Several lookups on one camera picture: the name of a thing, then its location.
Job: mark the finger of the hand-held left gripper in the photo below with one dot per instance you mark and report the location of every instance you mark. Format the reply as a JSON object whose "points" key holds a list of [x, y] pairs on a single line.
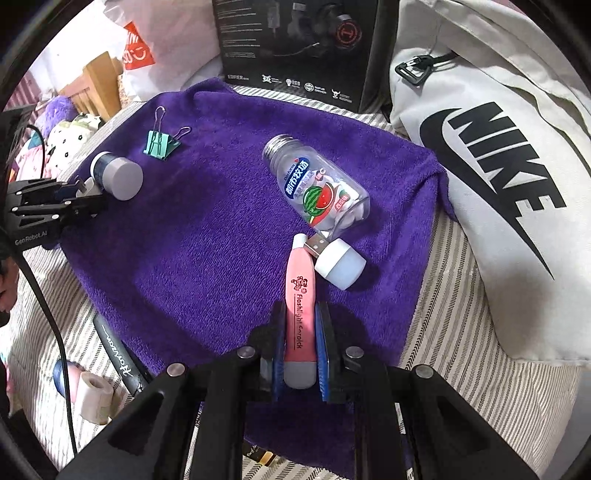
{"points": [[44, 190], [60, 212]]}

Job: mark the white spotted plush toy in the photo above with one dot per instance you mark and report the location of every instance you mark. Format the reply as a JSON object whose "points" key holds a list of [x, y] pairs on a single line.
{"points": [[74, 138]]}

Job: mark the black headset box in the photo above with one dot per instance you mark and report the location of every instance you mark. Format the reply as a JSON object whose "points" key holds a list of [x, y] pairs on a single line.
{"points": [[300, 50]]}

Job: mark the green binder clip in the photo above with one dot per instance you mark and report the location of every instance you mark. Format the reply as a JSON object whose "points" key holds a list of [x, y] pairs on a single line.
{"points": [[159, 145]]}

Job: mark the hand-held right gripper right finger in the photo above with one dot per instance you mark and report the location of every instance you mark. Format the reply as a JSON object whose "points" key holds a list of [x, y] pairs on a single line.
{"points": [[323, 355]]}

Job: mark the white bottle with blue label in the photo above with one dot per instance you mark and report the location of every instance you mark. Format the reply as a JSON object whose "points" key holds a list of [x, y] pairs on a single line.
{"points": [[120, 177]]}

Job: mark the purple plush toy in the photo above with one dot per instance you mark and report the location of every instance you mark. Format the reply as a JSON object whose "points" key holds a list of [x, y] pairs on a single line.
{"points": [[60, 113]]}

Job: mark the grey sling bag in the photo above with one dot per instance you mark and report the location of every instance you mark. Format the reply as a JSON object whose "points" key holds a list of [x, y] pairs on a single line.
{"points": [[498, 184]]}

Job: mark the white plastic shopping bag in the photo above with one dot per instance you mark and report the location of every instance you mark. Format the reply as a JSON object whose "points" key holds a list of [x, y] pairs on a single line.
{"points": [[157, 50]]}

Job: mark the pink cloth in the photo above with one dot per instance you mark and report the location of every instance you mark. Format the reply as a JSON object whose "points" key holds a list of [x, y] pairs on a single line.
{"points": [[30, 159]]}

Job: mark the white usb night light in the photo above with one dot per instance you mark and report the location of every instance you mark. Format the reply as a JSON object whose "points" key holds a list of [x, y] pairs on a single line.
{"points": [[341, 267]]}

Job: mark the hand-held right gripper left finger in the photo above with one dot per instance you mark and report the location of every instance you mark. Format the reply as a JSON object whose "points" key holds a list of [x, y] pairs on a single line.
{"points": [[278, 364]]}

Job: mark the purple towel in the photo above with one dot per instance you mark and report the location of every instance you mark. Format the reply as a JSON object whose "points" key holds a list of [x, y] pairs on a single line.
{"points": [[207, 240]]}

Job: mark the beige tape roll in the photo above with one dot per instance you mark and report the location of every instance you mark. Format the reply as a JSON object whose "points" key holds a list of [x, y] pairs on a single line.
{"points": [[94, 397]]}

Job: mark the wooden headboard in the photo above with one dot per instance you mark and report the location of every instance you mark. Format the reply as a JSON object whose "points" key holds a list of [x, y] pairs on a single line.
{"points": [[99, 83]]}

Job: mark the pink blue round object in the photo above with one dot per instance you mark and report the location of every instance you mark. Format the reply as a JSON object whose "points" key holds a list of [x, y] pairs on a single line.
{"points": [[64, 378]]}

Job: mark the black pen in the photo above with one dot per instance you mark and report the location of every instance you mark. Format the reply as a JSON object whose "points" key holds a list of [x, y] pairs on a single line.
{"points": [[120, 355]]}

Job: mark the pink flashlight earpick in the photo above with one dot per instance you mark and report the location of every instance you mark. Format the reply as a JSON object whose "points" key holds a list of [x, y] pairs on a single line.
{"points": [[300, 300]]}

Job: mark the clear candy bottle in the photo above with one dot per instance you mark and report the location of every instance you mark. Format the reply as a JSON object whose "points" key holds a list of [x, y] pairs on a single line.
{"points": [[318, 184]]}

